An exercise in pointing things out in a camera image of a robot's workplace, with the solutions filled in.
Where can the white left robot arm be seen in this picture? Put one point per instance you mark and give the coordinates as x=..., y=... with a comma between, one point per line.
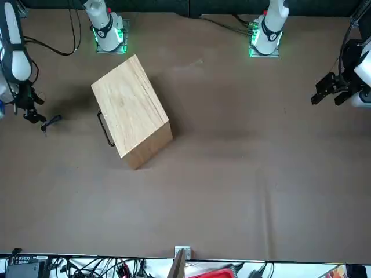
x=272, y=23

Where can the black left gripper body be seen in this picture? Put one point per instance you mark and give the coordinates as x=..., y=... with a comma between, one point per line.
x=350, y=78

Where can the black clip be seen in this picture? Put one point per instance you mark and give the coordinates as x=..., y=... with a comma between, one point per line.
x=16, y=252

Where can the red plastic tray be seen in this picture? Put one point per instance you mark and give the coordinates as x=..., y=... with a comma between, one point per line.
x=217, y=273

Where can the small black box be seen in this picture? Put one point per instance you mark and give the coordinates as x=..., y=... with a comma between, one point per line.
x=356, y=272

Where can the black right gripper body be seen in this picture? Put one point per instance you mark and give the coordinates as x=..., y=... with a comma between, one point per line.
x=24, y=97

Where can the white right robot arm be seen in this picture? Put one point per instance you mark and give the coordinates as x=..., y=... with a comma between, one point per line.
x=17, y=63

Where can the wooden board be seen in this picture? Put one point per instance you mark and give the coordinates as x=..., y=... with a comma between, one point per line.
x=178, y=266

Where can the black power adapter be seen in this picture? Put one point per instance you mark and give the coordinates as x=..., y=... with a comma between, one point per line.
x=23, y=270

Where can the colourful booklet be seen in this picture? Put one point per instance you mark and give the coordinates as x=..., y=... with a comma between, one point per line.
x=337, y=273

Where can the wooden drawer box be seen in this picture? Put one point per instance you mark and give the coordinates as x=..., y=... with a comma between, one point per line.
x=127, y=107

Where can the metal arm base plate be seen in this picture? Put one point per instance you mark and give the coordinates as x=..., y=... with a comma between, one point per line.
x=276, y=53
x=126, y=43

